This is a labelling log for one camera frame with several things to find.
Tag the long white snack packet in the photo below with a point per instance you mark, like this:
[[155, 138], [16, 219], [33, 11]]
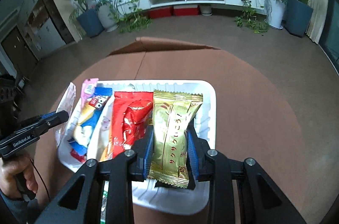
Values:
[[67, 102]]

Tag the blue packet with red label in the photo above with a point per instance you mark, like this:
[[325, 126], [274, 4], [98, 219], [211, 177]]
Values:
[[99, 101]]

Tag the white plastic tray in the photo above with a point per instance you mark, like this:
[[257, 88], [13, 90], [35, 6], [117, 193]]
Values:
[[204, 118]]

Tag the pink snack packet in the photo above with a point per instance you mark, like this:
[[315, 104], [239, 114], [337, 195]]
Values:
[[88, 87]]

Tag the beige curtain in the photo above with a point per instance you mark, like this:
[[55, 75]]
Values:
[[316, 15]]

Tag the white packet with pink print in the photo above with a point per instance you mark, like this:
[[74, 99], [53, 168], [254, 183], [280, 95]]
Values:
[[104, 120]]

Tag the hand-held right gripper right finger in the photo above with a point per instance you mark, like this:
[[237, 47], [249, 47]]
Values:
[[192, 157]]

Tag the small plant in white pot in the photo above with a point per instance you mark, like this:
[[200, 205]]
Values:
[[108, 19]]

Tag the trailing green vine plant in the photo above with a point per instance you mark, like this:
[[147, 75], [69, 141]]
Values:
[[135, 20]]

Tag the person's left hand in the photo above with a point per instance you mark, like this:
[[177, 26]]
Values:
[[13, 171]]

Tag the red storage box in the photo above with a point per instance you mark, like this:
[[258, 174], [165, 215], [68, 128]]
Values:
[[160, 13], [186, 10]]

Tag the bright red snack packet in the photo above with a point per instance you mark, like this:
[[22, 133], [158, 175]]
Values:
[[129, 118]]

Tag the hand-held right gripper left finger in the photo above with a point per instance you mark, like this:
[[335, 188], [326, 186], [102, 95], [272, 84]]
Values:
[[148, 155]]

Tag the bushy plant in white pot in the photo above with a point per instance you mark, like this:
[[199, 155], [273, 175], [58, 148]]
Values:
[[276, 15]]

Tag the cardboard box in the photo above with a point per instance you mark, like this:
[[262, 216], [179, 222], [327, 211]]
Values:
[[164, 45]]

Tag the gold snack packet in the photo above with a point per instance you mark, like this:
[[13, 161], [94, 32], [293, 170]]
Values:
[[172, 128]]

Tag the dark wooden cabinet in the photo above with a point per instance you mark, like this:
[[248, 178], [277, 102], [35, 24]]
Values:
[[34, 28]]

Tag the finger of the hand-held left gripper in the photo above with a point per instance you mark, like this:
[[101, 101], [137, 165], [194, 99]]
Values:
[[54, 120], [49, 115]]

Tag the small white pot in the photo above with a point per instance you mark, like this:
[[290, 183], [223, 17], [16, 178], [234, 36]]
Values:
[[205, 9]]

